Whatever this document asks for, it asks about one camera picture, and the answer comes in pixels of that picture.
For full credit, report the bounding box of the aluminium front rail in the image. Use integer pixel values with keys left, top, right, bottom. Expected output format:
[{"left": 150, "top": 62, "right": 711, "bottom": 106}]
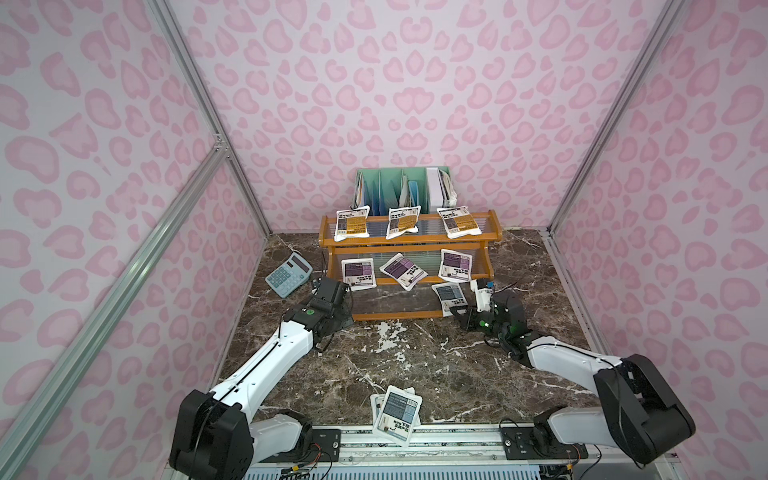
[{"left": 245, "top": 424, "right": 688, "bottom": 479}]

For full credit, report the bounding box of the white coffee bag face down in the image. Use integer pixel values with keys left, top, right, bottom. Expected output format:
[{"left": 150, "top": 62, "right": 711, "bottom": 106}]
[{"left": 334, "top": 205, "right": 370, "bottom": 242}]

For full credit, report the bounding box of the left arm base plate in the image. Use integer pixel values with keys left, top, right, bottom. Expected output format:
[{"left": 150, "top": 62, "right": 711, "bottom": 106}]
[{"left": 262, "top": 427, "right": 342, "bottom": 463}]

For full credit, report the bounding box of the green file organizer with folders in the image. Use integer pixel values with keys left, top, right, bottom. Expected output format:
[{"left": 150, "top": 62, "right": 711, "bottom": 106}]
[{"left": 350, "top": 166, "right": 458, "bottom": 216}]

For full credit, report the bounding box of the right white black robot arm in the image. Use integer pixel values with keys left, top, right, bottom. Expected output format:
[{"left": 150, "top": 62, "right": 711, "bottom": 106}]
[{"left": 443, "top": 288, "right": 696, "bottom": 465}]

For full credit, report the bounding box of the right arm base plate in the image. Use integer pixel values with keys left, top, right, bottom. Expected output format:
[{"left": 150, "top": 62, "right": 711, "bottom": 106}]
[{"left": 500, "top": 425, "right": 589, "bottom": 462}]

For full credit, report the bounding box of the blue-grey label coffee bag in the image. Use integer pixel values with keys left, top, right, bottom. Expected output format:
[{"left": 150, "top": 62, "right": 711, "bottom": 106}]
[
  {"left": 372, "top": 386, "right": 423, "bottom": 447},
  {"left": 432, "top": 282, "right": 468, "bottom": 317}
]

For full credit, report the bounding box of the light blue calculator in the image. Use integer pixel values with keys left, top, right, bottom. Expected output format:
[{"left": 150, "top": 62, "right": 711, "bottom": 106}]
[{"left": 266, "top": 251, "right": 313, "bottom": 298}]

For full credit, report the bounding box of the purple label coffee bag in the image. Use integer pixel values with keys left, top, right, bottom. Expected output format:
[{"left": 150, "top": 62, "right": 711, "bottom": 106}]
[
  {"left": 341, "top": 258, "right": 377, "bottom": 291},
  {"left": 379, "top": 253, "right": 428, "bottom": 291},
  {"left": 438, "top": 249, "right": 473, "bottom": 283}
]

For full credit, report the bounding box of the blue-grey label coffee bag front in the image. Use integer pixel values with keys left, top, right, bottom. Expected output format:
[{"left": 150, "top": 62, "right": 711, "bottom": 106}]
[{"left": 372, "top": 386, "right": 423, "bottom": 447}]

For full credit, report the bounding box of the yellow label coffee bag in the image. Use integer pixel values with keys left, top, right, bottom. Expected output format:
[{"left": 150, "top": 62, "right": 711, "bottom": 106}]
[
  {"left": 437, "top": 206, "right": 482, "bottom": 239},
  {"left": 385, "top": 206, "right": 421, "bottom": 240}
]

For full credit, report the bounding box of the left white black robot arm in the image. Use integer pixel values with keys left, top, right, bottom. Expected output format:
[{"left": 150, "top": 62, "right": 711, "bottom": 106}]
[{"left": 169, "top": 277, "right": 353, "bottom": 479}]

